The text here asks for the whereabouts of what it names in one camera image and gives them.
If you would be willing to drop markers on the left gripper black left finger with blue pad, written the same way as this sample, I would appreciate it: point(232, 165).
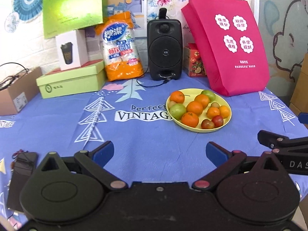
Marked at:
point(92, 164)

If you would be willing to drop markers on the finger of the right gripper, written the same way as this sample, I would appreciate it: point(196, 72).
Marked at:
point(275, 141)

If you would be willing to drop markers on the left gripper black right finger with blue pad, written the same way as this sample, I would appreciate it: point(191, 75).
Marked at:
point(227, 164)

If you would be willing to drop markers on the red tomato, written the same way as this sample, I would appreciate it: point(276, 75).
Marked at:
point(218, 121)
point(207, 124)

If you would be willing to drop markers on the small yellow orange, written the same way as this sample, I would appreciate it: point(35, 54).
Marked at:
point(225, 112)

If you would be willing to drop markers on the small mandarin orange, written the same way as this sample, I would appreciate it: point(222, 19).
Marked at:
point(212, 112)

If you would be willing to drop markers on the large orange with stem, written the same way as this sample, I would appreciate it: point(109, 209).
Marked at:
point(190, 119)

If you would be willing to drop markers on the small brown kiwi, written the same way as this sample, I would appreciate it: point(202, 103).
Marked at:
point(215, 105)
point(171, 103)

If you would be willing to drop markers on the green guava fruit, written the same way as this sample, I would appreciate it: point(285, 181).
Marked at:
point(210, 95)

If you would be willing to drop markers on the large green tomato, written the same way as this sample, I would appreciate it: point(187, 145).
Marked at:
point(177, 111)

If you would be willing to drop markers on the brown cardboard box on floor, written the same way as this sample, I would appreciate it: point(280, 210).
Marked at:
point(298, 103)

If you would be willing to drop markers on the black phone with charm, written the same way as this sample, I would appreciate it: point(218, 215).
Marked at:
point(24, 165)

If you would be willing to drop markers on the blue printed tablecloth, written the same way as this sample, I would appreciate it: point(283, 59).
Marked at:
point(148, 145)

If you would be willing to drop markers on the yellow plastic plate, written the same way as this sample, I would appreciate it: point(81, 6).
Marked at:
point(190, 95)

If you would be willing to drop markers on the light green shoe box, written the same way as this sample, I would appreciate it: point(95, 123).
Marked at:
point(88, 78)

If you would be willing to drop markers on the red tomato cracker box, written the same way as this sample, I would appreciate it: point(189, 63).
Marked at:
point(192, 62)

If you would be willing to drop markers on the orange paper cup package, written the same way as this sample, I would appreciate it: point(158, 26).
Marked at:
point(119, 50)

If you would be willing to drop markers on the white coffee cup box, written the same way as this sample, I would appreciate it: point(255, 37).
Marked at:
point(72, 50)

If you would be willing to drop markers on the pink tote bag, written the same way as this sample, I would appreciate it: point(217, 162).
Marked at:
point(230, 45)

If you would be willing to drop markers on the black speaker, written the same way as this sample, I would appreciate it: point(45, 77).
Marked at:
point(164, 47)

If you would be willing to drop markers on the large green gift box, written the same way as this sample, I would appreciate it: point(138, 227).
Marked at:
point(60, 16)

